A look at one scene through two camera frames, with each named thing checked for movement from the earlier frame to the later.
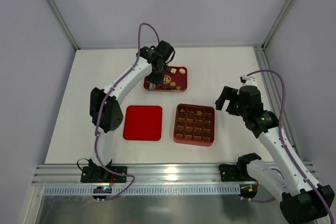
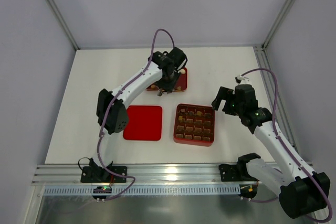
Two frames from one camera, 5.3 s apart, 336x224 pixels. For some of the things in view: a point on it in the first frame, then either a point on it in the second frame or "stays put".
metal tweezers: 152,86 → 159,93
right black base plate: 228,172 stays put
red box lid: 143,123 stays put
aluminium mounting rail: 138,173 stays put
